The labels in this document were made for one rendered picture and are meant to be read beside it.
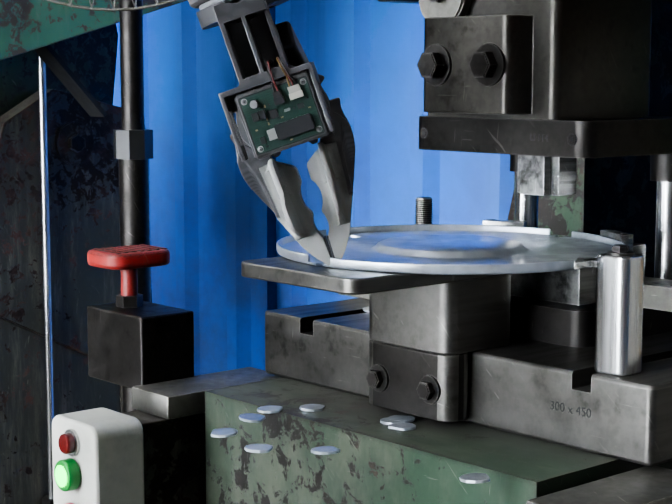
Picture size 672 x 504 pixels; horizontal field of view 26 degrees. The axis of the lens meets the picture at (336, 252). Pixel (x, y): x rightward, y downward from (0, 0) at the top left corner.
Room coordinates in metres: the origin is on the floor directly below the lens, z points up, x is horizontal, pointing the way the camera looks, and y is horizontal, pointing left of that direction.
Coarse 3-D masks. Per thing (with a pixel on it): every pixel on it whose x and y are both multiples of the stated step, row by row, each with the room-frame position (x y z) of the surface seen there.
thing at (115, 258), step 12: (96, 252) 1.37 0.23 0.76; (108, 252) 1.37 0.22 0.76; (120, 252) 1.36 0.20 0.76; (132, 252) 1.37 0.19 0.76; (144, 252) 1.37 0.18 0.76; (156, 252) 1.38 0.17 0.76; (168, 252) 1.39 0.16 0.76; (96, 264) 1.37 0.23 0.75; (108, 264) 1.35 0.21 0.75; (120, 264) 1.35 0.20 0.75; (132, 264) 1.36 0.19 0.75; (144, 264) 1.36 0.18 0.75; (156, 264) 1.37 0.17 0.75; (132, 276) 1.38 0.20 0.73; (132, 288) 1.38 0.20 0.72
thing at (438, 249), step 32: (416, 224) 1.35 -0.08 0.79; (448, 224) 1.35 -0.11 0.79; (288, 256) 1.15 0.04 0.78; (352, 256) 1.16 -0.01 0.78; (384, 256) 1.16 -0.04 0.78; (416, 256) 1.15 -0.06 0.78; (448, 256) 1.15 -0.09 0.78; (480, 256) 1.15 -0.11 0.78; (512, 256) 1.16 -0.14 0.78; (544, 256) 1.16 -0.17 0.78; (576, 256) 1.16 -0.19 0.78
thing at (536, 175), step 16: (528, 160) 1.28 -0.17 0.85; (544, 160) 1.27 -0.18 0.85; (560, 160) 1.26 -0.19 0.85; (576, 160) 1.28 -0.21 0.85; (528, 176) 1.28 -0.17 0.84; (544, 176) 1.27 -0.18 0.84; (560, 176) 1.26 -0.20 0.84; (528, 192) 1.28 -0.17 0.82; (544, 192) 1.27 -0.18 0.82; (560, 192) 1.26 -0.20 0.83
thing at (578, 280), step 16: (544, 272) 1.23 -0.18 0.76; (560, 272) 1.22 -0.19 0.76; (576, 272) 1.21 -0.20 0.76; (592, 272) 1.21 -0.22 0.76; (512, 288) 1.26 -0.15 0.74; (528, 288) 1.25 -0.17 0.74; (544, 288) 1.23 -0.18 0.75; (560, 288) 1.22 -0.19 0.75; (576, 288) 1.21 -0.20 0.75; (592, 288) 1.22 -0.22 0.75; (576, 304) 1.21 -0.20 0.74
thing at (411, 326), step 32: (320, 288) 1.07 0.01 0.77; (352, 288) 1.05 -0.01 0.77; (384, 288) 1.06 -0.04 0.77; (416, 288) 1.16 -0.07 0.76; (448, 288) 1.14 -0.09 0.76; (480, 288) 1.16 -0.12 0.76; (384, 320) 1.19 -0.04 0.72; (416, 320) 1.16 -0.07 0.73; (448, 320) 1.14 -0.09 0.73; (480, 320) 1.16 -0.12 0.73; (384, 352) 1.19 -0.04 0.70; (416, 352) 1.16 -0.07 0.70; (448, 352) 1.14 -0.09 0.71; (384, 384) 1.19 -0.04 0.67; (416, 384) 1.16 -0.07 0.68; (448, 384) 1.14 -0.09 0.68; (448, 416) 1.14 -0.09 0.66
